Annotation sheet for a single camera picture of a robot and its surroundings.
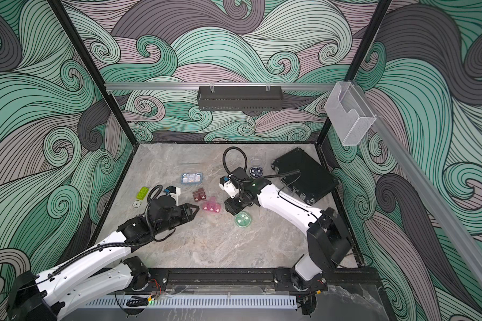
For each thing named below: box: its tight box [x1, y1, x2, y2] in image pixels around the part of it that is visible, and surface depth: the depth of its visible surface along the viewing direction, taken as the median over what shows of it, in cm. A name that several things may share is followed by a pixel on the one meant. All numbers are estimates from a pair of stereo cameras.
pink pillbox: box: [202, 196, 221, 213], surface depth 94 cm
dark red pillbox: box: [192, 187, 207, 202], surface depth 98 cm
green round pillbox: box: [234, 211, 252, 228], surface depth 89 cm
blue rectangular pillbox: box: [180, 172, 203, 184], surface depth 106 cm
